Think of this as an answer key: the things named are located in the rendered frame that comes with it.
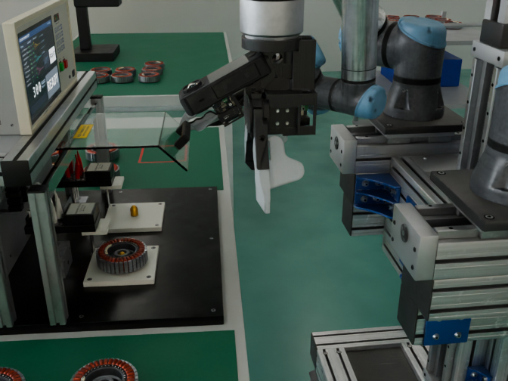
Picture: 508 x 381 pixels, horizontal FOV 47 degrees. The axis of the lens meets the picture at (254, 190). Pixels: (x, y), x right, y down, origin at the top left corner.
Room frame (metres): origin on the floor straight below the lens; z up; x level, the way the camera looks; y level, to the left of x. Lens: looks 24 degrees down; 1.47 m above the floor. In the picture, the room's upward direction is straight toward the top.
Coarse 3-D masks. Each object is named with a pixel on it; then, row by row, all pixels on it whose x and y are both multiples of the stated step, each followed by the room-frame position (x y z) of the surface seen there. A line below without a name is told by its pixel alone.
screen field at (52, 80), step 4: (56, 68) 1.29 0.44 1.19; (52, 72) 1.25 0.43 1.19; (56, 72) 1.28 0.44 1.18; (48, 76) 1.22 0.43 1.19; (52, 76) 1.25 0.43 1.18; (56, 76) 1.28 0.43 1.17; (48, 80) 1.21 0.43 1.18; (52, 80) 1.24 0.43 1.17; (56, 80) 1.27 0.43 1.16; (48, 84) 1.21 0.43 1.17; (52, 84) 1.24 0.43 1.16; (56, 84) 1.27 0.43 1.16; (48, 88) 1.21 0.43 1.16; (52, 88) 1.23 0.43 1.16; (56, 88) 1.27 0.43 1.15; (48, 92) 1.20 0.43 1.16; (52, 92) 1.23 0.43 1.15; (48, 96) 1.20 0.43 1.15
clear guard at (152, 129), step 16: (160, 112) 1.36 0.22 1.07; (96, 128) 1.24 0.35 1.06; (112, 128) 1.24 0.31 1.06; (128, 128) 1.24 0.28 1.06; (144, 128) 1.24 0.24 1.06; (160, 128) 1.24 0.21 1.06; (176, 128) 1.32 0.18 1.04; (64, 144) 1.13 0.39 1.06; (80, 144) 1.13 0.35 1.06; (96, 144) 1.13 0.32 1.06; (112, 144) 1.13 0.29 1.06; (128, 144) 1.13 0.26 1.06; (144, 144) 1.13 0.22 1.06; (160, 144) 1.14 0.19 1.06; (176, 160) 1.13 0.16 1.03
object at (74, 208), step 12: (72, 204) 1.15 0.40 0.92; (84, 204) 1.15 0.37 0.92; (96, 204) 1.15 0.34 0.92; (72, 216) 1.10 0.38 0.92; (84, 216) 1.10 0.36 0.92; (96, 216) 1.13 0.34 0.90; (24, 228) 1.09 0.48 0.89; (60, 228) 1.09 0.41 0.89; (72, 228) 1.10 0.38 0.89; (84, 228) 1.10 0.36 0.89; (96, 228) 1.11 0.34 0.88; (108, 228) 1.13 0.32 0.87
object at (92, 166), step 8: (88, 168) 1.36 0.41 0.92; (96, 168) 1.36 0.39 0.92; (104, 168) 1.36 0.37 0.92; (112, 168) 1.38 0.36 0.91; (64, 176) 1.36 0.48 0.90; (72, 176) 1.36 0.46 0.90; (88, 176) 1.34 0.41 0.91; (96, 176) 1.34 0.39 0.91; (104, 176) 1.34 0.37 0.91; (112, 176) 1.36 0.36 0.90; (120, 176) 1.40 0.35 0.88; (64, 184) 1.33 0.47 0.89; (72, 184) 1.33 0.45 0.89; (80, 184) 1.33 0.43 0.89; (88, 184) 1.34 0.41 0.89; (96, 184) 1.34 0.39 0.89; (104, 184) 1.34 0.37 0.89; (112, 184) 1.35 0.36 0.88; (120, 184) 1.35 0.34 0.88; (72, 192) 1.34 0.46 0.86; (72, 200) 1.34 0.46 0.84
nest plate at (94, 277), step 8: (96, 248) 1.20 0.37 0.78; (152, 248) 1.20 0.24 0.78; (152, 256) 1.16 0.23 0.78; (96, 264) 1.13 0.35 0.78; (152, 264) 1.13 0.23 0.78; (88, 272) 1.10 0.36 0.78; (96, 272) 1.10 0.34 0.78; (104, 272) 1.10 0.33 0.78; (136, 272) 1.10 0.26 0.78; (144, 272) 1.10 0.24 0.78; (152, 272) 1.10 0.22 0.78; (88, 280) 1.06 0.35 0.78; (96, 280) 1.06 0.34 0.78; (104, 280) 1.06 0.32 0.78; (112, 280) 1.06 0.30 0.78; (120, 280) 1.06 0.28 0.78; (128, 280) 1.06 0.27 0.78; (136, 280) 1.07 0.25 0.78; (144, 280) 1.07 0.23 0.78; (152, 280) 1.07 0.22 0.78
